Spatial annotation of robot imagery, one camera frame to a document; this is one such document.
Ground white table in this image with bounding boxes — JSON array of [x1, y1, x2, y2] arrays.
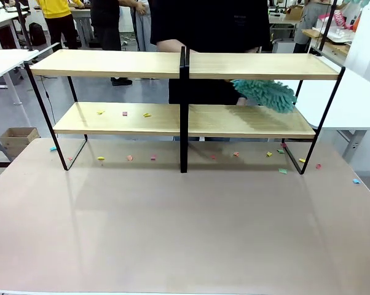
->
[[269, 14, 305, 53], [272, 67, 370, 162], [0, 10, 31, 50], [0, 49, 41, 127]]

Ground person in light grey clothes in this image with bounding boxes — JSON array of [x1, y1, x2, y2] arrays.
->
[[132, 0, 157, 52]]

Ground person in black shirt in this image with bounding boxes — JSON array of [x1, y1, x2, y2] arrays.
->
[[149, 0, 272, 107]]

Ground person in yellow jacket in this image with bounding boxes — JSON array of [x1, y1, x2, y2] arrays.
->
[[36, 0, 79, 50]]

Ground person's right forearm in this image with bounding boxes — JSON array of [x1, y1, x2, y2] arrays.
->
[[156, 39, 186, 53]]

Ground pink bag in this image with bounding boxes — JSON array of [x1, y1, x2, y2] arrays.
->
[[333, 9, 348, 31]]

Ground black metal pole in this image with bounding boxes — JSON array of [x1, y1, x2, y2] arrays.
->
[[15, 0, 40, 52], [314, 0, 339, 58]]

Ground person in black clothes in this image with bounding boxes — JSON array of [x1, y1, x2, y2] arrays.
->
[[89, 0, 133, 87]]

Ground person in grey shirt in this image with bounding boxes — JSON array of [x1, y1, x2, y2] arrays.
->
[[293, 0, 327, 53]]

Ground open cardboard box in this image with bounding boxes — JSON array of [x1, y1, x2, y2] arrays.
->
[[0, 127, 41, 158]]

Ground grey metal table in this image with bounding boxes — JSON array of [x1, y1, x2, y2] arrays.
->
[[70, 7, 95, 47]]

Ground small cardboard carry box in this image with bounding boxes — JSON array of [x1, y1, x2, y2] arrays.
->
[[285, 6, 304, 21]]

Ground grey bin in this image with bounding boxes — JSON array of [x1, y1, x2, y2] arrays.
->
[[273, 39, 296, 53]]

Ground wooden shelf unit black frame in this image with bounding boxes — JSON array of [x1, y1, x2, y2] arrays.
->
[[184, 45, 346, 175], [24, 45, 186, 173]]

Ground black backpack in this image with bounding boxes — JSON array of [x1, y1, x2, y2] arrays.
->
[[29, 22, 47, 47]]

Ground wooden desk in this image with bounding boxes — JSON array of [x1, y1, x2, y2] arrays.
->
[[301, 28, 356, 66]]

